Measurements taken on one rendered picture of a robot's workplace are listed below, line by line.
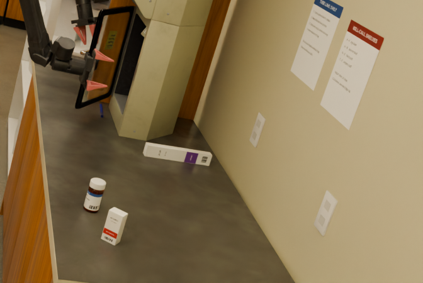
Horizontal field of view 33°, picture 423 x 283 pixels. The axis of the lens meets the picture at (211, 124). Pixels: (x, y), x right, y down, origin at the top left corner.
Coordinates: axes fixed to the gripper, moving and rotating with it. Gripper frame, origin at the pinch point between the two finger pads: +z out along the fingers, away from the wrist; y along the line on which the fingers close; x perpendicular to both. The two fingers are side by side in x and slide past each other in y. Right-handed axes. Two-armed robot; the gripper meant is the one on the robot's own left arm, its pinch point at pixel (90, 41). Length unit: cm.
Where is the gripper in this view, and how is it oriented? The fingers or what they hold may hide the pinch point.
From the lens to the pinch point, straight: 285.6
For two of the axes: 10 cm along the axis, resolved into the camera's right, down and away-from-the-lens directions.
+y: -9.4, 0.8, 3.2
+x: -3.0, 2.1, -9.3
